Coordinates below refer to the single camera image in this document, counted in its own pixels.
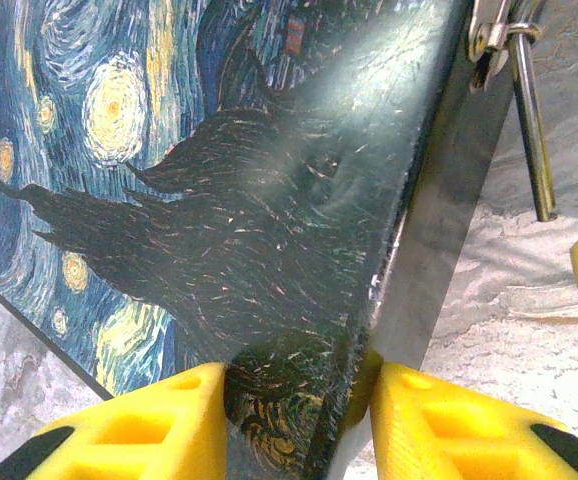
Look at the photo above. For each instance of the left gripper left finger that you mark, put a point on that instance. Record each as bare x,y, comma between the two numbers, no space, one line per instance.
134,430

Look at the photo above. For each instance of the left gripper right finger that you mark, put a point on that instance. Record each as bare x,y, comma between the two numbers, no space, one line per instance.
469,430

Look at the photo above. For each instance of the starry night painted box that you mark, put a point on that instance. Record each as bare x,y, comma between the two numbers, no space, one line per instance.
219,225

